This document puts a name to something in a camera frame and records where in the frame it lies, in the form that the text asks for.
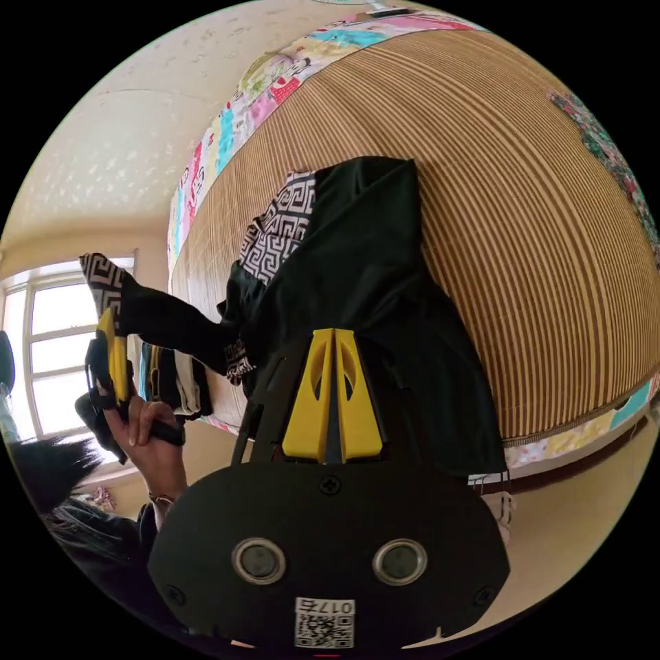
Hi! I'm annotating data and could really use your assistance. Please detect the person's body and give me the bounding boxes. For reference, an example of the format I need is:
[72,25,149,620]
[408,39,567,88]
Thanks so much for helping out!
[3,435,174,628]

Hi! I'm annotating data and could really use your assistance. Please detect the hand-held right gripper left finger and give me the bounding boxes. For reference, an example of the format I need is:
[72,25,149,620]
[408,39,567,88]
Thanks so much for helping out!
[281,329,334,461]

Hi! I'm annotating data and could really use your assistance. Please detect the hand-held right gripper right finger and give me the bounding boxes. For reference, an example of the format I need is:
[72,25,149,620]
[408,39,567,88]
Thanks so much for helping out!
[335,329,384,462]

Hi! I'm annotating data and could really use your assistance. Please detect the person's left hand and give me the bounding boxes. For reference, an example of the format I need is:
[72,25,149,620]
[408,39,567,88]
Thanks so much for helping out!
[104,397,190,499]

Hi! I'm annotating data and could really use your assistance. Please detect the person's left forearm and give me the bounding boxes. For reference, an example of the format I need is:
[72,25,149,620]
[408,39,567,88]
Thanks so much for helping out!
[137,489,182,535]

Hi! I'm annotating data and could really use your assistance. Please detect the floral quilt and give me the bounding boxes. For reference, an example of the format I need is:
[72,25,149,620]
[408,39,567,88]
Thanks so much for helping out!
[545,89,660,272]

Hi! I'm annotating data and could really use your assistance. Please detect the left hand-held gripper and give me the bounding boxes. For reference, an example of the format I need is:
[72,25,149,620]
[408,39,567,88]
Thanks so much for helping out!
[84,307,186,448]

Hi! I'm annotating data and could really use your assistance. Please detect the pile of clothes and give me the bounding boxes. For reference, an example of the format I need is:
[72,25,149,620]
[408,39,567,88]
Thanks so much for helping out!
[137,342,214,421]

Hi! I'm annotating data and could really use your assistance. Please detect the black long sleeve patterned cuffs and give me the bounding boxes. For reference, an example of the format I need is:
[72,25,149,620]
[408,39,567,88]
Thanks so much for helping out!
[78,157,509,479]

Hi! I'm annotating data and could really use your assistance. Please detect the window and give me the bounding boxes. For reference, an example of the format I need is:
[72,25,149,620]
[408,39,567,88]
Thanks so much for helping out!
[0,256,139,446]

